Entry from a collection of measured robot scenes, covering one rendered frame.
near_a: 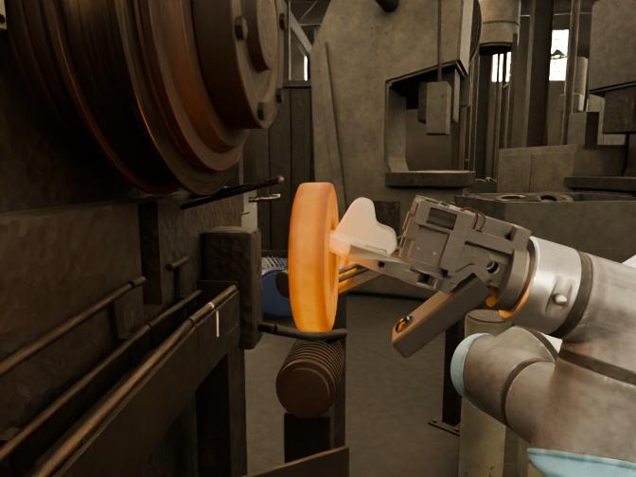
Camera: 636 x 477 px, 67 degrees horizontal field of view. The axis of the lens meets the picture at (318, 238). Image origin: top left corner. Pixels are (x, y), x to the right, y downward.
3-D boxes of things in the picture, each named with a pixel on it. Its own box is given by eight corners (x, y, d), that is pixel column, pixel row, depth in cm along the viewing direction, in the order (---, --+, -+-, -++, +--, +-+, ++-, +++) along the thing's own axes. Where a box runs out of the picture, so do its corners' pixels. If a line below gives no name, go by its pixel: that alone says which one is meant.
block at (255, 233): (202, 349, 96) (197, 230, 93) (216, 335, 104) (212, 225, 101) (254, 352, 95) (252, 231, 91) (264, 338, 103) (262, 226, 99)
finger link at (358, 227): (320, 185, 50) (406, 211, 49) (305, 239, 51) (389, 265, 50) (316, 187, 47) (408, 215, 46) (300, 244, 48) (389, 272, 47)
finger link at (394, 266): (353, 237, 51) (433, 261, 50) (348, 253, 51) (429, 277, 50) (350, 244, 46) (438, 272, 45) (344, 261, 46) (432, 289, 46)
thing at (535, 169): (535, 253, 520) (541, 150, 504) (617, 275, 413) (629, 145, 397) (490, 255, 509) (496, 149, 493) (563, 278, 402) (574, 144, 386)
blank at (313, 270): (283, 201, 42) (321, 201, 41) (309, 172, 57) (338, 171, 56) (291, 359, 46) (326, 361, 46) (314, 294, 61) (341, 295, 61)
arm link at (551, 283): (527, 317, 54) (557, 350, 44) (485, 304, 54) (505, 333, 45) (557, 241, 52) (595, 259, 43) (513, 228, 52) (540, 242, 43)
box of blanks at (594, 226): (496, 339, 260) (503, 196, 249) (438, 298, 341) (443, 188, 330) (668, 331, 272) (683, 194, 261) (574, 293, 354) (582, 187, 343)
